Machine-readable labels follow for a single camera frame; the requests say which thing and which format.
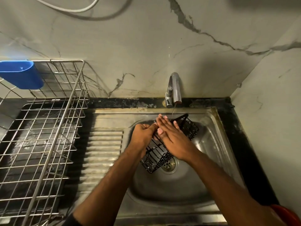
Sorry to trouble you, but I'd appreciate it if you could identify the steel wire dish rack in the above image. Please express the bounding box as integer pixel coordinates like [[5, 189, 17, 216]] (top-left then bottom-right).
[[0, 60, 90, 226]]

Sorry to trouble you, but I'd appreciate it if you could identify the person's right hand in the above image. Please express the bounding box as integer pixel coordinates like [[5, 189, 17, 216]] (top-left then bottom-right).
[[155, 114, 201, 162]]

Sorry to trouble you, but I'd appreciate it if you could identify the person's left hand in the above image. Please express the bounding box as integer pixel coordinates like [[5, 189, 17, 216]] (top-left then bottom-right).
[[130, 123, 159, 158]]

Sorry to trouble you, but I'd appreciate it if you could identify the person's left forearm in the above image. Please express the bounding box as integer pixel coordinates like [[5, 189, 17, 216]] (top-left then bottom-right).
[[72, 148, 147, 226]]

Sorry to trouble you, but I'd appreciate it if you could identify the red plastic container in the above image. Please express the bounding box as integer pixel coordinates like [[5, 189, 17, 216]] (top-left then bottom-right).
[[270, 204, 301, 226]]

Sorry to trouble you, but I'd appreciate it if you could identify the chrome faucet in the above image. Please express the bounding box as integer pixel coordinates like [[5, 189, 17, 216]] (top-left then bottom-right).
[[164, 72, 183, 109]]

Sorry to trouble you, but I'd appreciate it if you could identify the metal sink drain strainer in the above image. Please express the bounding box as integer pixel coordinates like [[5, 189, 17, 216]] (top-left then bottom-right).
[[160, 157, 177, 175]]

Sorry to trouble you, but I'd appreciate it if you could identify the person's right forearm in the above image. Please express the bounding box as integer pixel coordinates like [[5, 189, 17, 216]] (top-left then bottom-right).
[[188, 151, 288, 226]]

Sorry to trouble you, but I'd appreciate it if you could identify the white cable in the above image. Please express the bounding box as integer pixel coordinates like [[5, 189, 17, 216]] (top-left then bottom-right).
[[31, 0, 102, 13]]

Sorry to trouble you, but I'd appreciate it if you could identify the blue plastic cutlery holder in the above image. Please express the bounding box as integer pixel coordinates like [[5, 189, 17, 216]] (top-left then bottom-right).
[[0, 60, 45, 90]]

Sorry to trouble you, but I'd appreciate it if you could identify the black wire basket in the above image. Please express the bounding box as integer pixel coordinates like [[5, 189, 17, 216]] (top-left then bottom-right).
[[140, 113, 200, 174]]

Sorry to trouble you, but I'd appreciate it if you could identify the black drip tray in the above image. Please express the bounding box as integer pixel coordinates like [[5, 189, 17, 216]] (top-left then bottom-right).
[[0, 102, 83, 220]]

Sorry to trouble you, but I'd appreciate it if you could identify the stainless steel sink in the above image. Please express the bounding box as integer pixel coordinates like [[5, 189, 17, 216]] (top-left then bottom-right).
[[76, 106, 248, 226]]

